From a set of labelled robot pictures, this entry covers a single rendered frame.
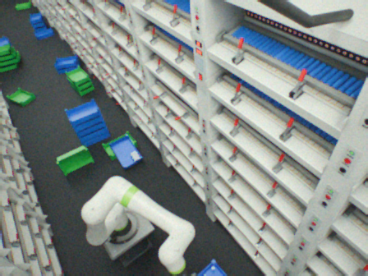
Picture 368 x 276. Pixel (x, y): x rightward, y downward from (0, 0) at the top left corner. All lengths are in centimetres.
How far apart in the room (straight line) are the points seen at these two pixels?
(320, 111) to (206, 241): 160
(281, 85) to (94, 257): 192
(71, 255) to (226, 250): 120
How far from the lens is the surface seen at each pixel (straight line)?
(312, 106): 91
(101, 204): 145
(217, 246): 225
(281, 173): 120
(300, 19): 63
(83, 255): 245
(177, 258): 135
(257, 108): 114
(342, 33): 75
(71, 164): 297
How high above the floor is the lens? 209
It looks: 46 degrees down
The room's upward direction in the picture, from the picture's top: 8 degrees counter-clockwise
